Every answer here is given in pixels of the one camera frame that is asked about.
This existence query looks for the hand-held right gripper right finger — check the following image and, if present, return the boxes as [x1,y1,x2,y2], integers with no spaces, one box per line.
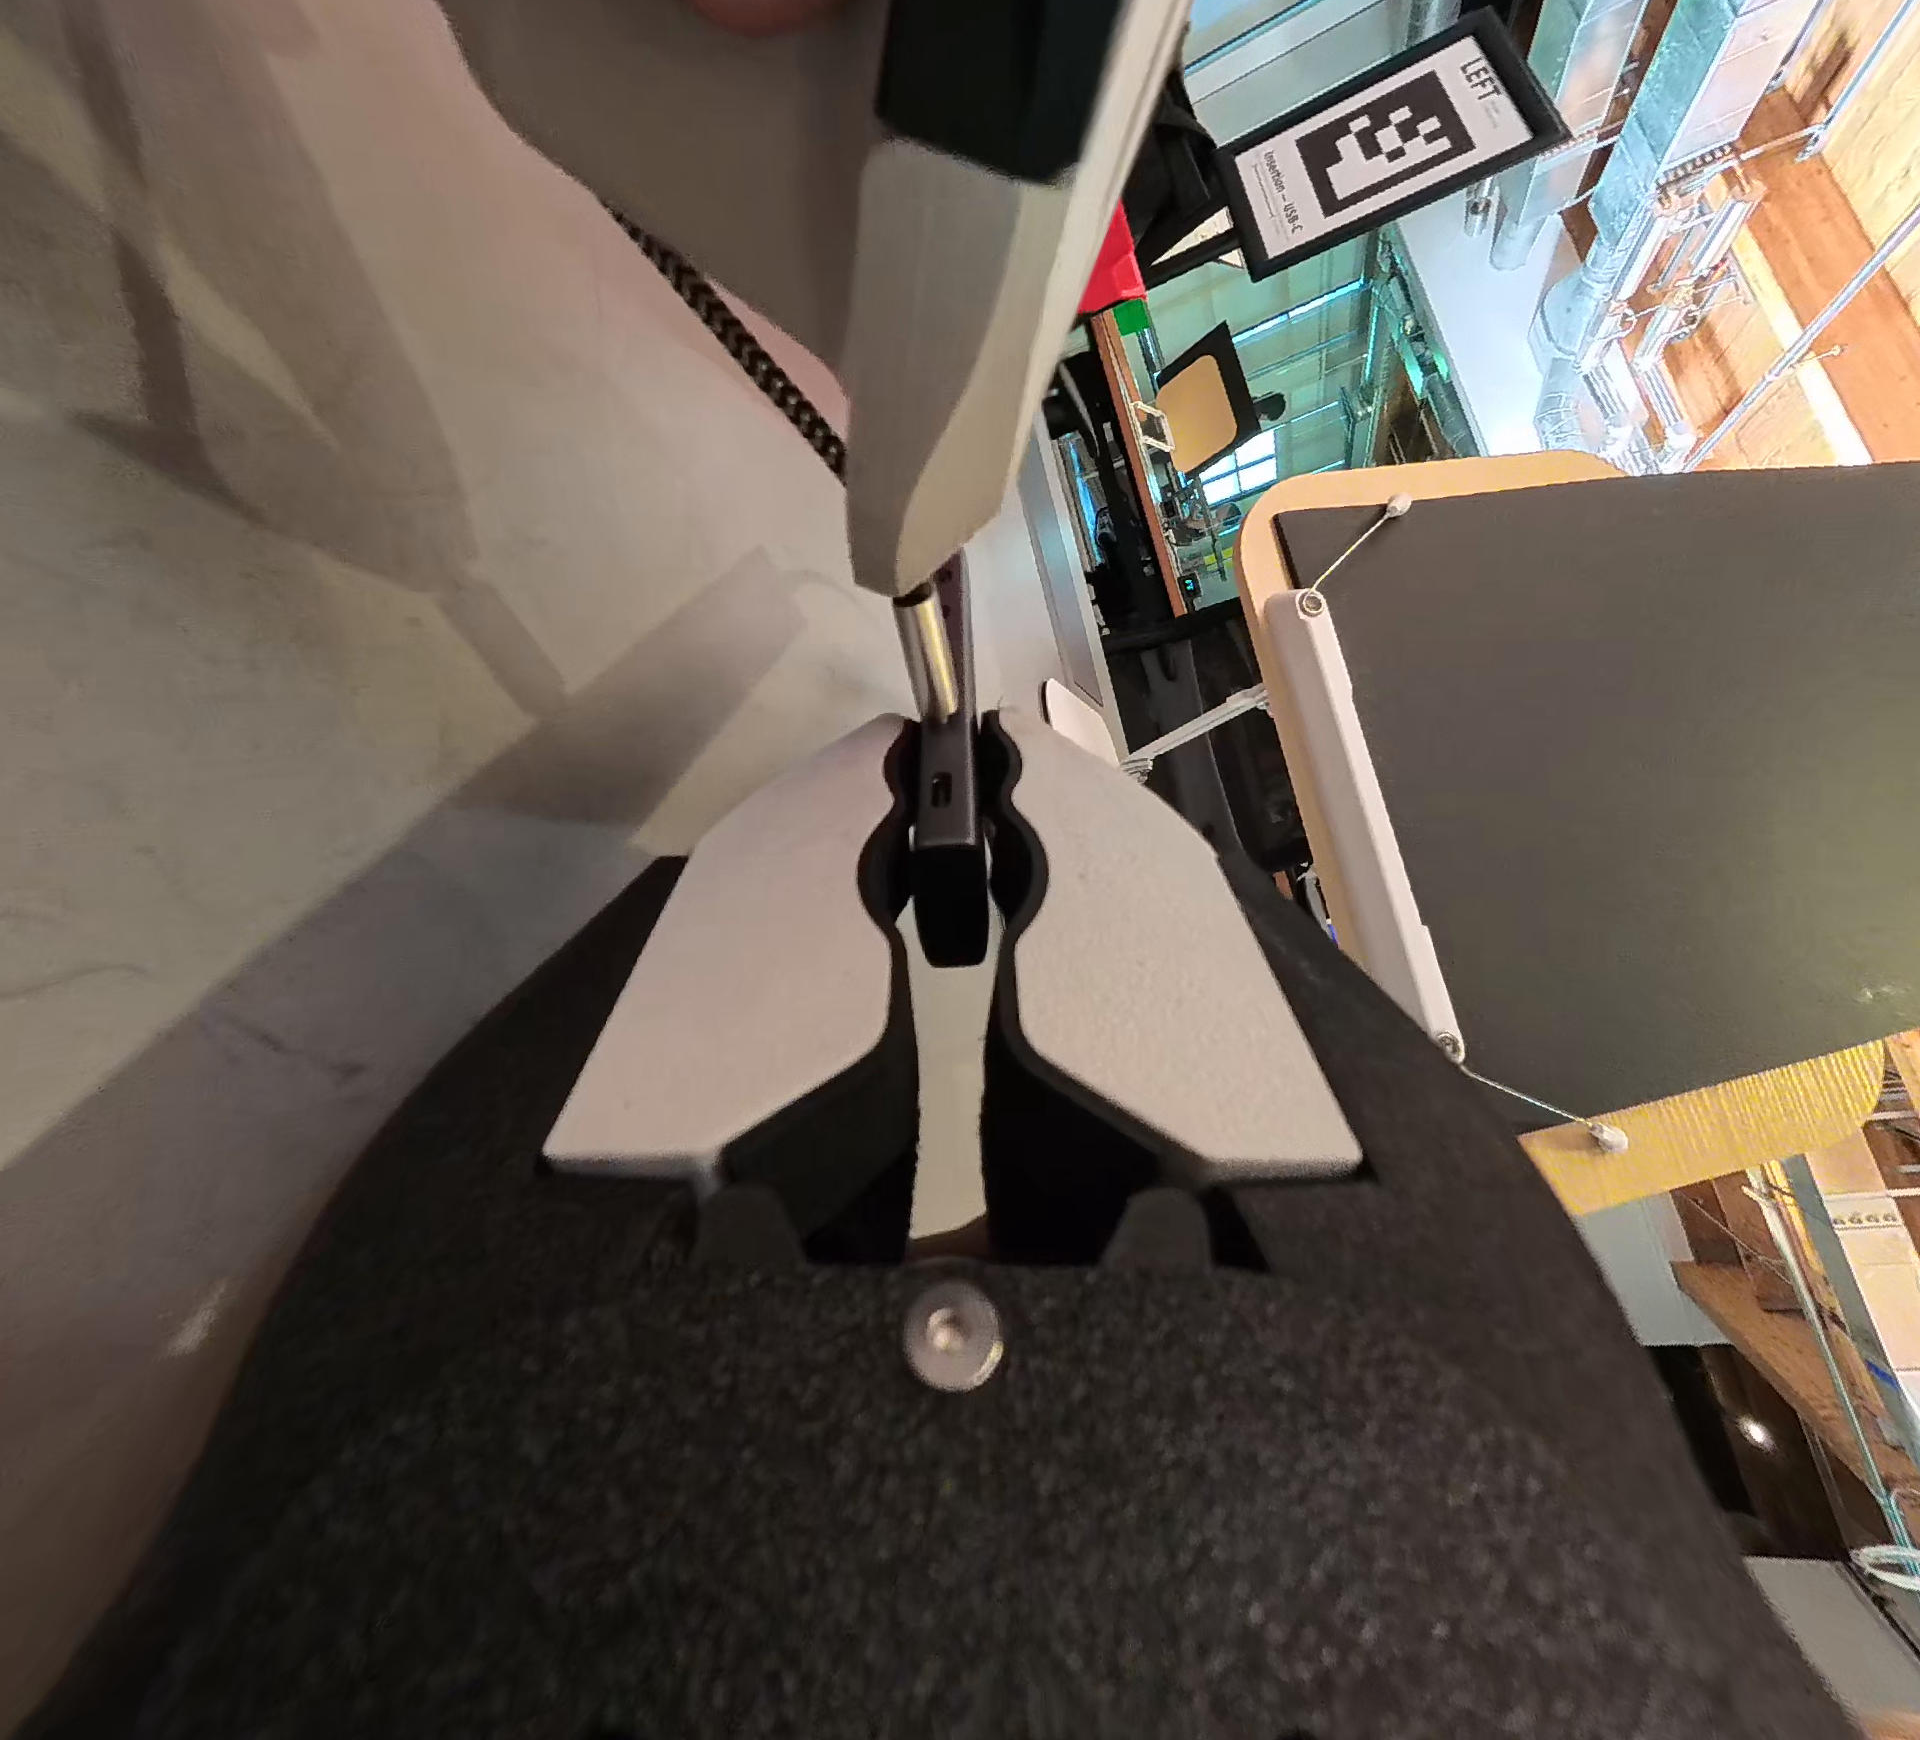
[982,706,1371,1184]

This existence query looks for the thin wire with white end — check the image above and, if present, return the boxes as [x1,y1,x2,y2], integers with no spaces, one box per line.
[1310,496,1413,611]
[1452,1056,1632,1156]

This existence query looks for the black wood-rimmed board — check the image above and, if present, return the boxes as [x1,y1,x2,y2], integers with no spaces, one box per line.
[1236,449,1920,1217]

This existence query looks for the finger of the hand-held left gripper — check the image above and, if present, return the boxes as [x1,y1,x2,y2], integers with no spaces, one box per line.
[849,0,1270,600]

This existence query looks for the wooden back chair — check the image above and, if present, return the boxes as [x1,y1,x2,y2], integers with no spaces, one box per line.
[1155,323,1294,474]

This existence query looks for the dark grey usb hub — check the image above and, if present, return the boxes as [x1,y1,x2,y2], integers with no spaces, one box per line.
[909,555,999,969]

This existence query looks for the black white braided usb-c cable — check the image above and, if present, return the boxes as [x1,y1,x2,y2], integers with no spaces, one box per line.
[285,0,975,730]

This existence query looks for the white board bracket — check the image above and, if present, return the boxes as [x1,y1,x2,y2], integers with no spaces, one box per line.
[1262,588,1470,1058]

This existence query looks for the framed marker sign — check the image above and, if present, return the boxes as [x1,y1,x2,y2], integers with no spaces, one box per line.
[1215,7,1574,282]

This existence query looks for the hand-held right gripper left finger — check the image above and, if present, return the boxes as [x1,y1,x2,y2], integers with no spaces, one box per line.
[537,708,923,1184]

